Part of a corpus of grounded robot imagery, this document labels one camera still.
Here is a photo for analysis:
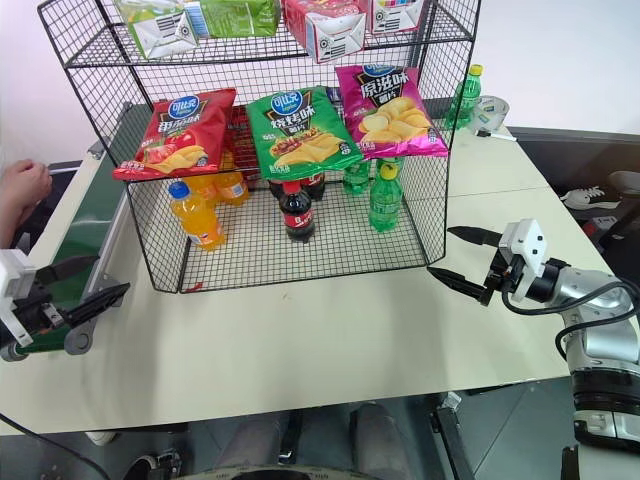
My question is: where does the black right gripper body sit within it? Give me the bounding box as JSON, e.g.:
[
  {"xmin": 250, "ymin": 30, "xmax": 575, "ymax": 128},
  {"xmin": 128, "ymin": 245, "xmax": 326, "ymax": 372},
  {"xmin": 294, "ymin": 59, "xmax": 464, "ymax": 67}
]
[{"xmin": 484, "ymin": 245, "xmax": 519, "ymax": 296}]

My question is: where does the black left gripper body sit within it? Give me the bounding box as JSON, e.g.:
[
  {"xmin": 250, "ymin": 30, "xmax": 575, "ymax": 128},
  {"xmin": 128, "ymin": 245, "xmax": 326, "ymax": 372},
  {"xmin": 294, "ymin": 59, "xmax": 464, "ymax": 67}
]
[{"xmin": 9, "ymin": 282, "xmax": 69, "ymax": 346}]

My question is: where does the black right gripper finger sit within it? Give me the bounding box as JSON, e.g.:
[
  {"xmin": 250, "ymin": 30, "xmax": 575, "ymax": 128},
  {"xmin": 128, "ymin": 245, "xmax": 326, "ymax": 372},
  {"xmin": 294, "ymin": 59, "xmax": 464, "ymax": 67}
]
[
  {"xmin": 427, "ymin": 266, "xmax": 494, "ymax": 307},
  {"xmin": 447, "ymin": 225, "xmax": 501, "ymax": 247}
]

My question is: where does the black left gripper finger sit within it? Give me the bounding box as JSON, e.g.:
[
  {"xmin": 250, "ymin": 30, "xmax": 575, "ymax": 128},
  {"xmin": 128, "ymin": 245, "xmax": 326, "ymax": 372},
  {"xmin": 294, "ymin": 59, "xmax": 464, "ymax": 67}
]
[
  {"xmin": 37, "ymin": 255, "xmax": 101, "ymax": 284},
  {"xmin": 62, "ymin": 282, "xmax": 132, "ymax": 326}
]

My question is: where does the person's bare hand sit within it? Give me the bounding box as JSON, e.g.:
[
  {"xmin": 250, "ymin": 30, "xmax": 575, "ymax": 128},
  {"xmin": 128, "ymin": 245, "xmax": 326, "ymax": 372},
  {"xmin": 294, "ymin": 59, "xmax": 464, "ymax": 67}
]
[{"xmin": 0, "ymin": 159, "xmax": 54, "ymax": 215}]

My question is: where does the green soda bottle yellow cap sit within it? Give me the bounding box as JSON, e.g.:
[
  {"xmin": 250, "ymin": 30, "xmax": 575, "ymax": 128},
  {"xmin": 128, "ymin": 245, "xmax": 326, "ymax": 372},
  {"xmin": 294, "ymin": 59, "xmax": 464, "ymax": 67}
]
[
  {"xmin": 368, "ymin": 162, "xmax": 405, "ymax": 234},
  {"xmin": 443, "ymin": 64, "xmax": 485, "ymax": 132}
]

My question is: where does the white sneaker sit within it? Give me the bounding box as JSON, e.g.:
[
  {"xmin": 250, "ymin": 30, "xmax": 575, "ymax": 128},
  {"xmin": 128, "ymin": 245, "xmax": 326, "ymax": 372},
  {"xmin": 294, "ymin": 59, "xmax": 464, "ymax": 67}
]
[{"xmin": 559, "ymin": 185, "xmax": 606, "ymax": 209}]

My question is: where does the orange soda bottle blue cap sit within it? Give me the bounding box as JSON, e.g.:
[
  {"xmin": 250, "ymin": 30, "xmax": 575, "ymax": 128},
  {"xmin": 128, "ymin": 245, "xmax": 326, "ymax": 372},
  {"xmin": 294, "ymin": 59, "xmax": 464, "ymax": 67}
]
[{"xmin": 167, "ymin": 180, "xmax": 225, "ymax": 253}]

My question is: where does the white shoe under table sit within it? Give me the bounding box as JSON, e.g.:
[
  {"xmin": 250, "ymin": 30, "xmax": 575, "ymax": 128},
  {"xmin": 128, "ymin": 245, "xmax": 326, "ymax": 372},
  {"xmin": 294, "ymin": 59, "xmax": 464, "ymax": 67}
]
[{"xmin": 83, "ymin": 428, "xmax": 119, "ymax": 447}]

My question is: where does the black table leg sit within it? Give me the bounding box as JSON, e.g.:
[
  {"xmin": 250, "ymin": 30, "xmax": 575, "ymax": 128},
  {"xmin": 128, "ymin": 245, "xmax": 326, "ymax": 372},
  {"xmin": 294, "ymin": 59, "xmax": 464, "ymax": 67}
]
[{"xmin": 429, "ymin": 392, "xmax": 479, "ymax": 480}]

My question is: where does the purple original chips bag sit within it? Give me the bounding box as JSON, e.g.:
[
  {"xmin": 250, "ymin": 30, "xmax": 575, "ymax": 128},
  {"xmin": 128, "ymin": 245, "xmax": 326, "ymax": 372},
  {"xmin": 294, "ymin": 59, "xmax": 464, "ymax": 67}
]
[{"xmin": 333, "ymin": 64, "xmax": 450, "ymax": 161}]

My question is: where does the red tomato chips bag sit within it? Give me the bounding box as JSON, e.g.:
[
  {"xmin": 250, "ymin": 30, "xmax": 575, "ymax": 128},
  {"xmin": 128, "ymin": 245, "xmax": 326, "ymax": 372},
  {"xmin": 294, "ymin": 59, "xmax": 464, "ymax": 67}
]
[{"xmin": 112, "ymin": 88, "xmax": 237, "ymax": 182}]

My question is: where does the grey trouser leg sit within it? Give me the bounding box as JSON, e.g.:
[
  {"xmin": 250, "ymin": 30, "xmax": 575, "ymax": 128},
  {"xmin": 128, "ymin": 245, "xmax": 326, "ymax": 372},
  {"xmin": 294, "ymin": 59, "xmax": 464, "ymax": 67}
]
[{"xmin": 348, "ymin": 402, "xmax": 402, "ymax": 472}]

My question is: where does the cola bottle red cap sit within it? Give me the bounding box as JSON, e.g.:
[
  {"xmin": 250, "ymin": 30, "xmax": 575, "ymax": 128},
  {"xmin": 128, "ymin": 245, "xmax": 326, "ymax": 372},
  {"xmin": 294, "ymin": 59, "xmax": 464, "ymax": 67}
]
[{"xmin": 277, "ymin": 180, "xmax": 317, "ymax": 243}]

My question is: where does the green barbecue chips bag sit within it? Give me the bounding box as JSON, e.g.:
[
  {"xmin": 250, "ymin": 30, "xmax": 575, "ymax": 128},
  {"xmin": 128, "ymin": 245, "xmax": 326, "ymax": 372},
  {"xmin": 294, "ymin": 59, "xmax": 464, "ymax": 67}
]
[{"xmin": 245, "ymin": 85, "xmax": 365, "ymax": 180}]

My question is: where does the white colourful drink carton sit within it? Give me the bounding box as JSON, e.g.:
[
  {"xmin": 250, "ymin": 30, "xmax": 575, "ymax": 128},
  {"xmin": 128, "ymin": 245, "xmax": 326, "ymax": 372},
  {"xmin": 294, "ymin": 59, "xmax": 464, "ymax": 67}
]
[{"xmin": 369, "ymin": 0, "xmax": 426, "ymax": 35}]

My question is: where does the green drink carton white base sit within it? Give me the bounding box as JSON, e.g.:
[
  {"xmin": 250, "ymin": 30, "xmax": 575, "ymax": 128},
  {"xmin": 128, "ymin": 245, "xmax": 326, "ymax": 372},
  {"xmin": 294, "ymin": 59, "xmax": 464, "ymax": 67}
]
[{"xmin": 114, "ymin": 0, "xmax": 201, "ymax": 60}]

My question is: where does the red drink carton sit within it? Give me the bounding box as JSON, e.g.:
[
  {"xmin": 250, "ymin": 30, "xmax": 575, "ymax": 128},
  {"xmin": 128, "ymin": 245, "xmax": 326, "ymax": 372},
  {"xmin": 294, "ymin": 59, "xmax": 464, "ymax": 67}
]
[{"xmin": 282, "ymin": 0, "xmax": 368, "ymax": 65}]

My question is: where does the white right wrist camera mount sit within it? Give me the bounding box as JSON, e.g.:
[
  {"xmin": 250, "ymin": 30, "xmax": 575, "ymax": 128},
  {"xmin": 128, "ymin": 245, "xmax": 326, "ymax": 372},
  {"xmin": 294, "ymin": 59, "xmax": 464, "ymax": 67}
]
[{"xmin": 498, "ymin": 218, "xmax": 547, "ymax": 303}]

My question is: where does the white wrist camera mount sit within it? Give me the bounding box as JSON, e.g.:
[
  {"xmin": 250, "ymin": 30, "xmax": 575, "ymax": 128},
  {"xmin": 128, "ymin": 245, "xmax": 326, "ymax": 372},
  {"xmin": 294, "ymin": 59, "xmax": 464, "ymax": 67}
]
[
  {"xmin": 0, "ymin": 248, "xmax": 39, "ymax": 346},
  {"xmin": 498, "ymin": 218, "xmax": 547, "ymax": 303}
]

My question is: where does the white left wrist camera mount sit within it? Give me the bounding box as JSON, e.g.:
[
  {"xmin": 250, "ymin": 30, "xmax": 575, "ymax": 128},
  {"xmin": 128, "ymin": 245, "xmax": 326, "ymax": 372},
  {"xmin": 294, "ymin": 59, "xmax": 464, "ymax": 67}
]
[{"xmin": 0, "ymin": 248, "xmax": 39, "ymax": 346}]

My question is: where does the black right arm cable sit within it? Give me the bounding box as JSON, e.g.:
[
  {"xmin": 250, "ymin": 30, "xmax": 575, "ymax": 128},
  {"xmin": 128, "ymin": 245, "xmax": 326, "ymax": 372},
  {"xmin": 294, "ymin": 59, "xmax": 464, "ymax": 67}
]
[{"xmin": 499, "ymin": 280, "xmax": 640, "ymax": 361}]

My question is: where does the green conveyor belt white frame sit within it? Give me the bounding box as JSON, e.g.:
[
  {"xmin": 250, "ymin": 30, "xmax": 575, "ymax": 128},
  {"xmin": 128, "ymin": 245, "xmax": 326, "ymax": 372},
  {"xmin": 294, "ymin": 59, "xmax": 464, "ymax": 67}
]
[{"xmin": 0, "ymin": 99, "xmax": 151, "ymax": 359}]

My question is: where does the black floor cable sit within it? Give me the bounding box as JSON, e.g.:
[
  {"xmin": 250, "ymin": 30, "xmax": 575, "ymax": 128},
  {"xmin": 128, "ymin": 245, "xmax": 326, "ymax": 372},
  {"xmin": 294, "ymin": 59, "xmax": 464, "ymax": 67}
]
[{"xmin": 0, "ymin": 413, "xmax": 119, "ymax": 480}]

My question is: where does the black wire mesh rack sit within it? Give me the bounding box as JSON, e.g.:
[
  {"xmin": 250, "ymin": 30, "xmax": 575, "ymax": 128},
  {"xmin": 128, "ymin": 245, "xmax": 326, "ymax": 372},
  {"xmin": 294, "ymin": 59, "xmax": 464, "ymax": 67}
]
[{"xmin": 37, "ymin": 0, "xmax": 482, "ymax": 295}]

